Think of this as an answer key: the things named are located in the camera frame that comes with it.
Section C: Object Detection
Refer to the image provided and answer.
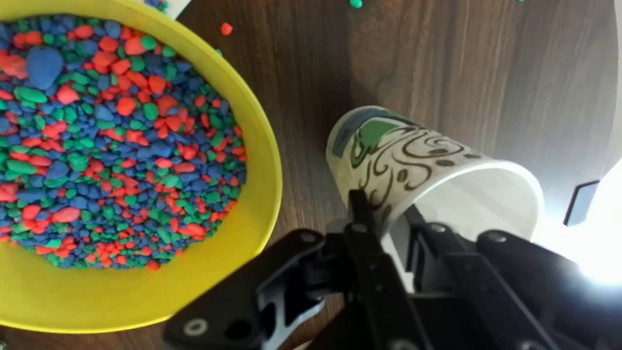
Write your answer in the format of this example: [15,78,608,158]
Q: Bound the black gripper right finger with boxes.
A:
[404,206,622,350]

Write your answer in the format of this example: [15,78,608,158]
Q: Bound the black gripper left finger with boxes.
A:
[161,189,429,350]

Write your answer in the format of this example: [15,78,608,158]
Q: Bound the patterned styrofoam cup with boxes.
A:
[324,105,546,261]

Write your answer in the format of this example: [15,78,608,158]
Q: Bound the yellow plastic bowl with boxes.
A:
[0,0,286,336]

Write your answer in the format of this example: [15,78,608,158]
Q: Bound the colourful gravel heap in bowl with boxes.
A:
[0,14,249,272]

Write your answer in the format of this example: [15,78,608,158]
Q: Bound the small black flat device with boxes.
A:
[562,179,600,228]

